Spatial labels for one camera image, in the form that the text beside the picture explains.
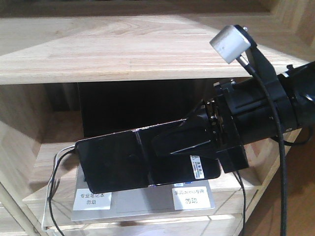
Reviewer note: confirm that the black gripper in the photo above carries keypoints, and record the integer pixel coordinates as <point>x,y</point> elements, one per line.
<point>245,117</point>

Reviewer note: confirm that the black foldable phone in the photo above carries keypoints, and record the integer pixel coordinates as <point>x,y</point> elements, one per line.
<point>126,160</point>

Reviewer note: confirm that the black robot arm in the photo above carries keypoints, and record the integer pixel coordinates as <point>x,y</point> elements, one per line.
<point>293,94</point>

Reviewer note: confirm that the silver laptop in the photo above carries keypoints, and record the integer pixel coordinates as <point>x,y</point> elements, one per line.
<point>111,107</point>

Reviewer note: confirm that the wooden shelf unit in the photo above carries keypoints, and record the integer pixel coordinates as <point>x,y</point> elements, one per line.
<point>100,41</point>

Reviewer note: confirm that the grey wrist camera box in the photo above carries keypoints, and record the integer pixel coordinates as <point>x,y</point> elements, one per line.
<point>230,43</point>

